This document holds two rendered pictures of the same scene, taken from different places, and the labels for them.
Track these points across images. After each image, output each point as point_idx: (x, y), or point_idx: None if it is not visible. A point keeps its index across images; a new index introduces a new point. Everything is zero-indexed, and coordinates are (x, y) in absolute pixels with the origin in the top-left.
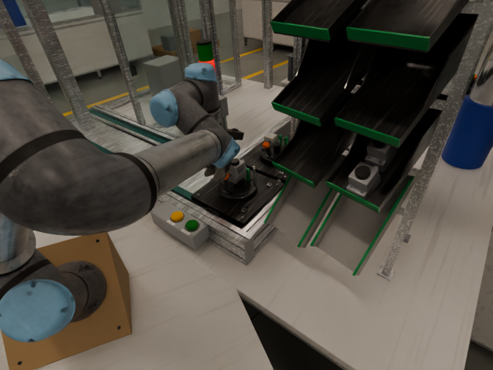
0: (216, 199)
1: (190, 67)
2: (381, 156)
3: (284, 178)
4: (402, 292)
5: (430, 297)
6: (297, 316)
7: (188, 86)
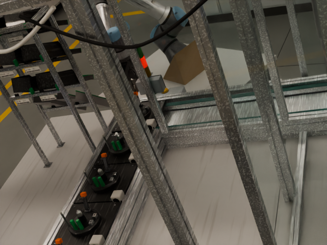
0: (148, 105)
1: (115, 27)
2: None
3: (112, 134)
4: (55, 141)
5: (44, 145)
6: None
7: None
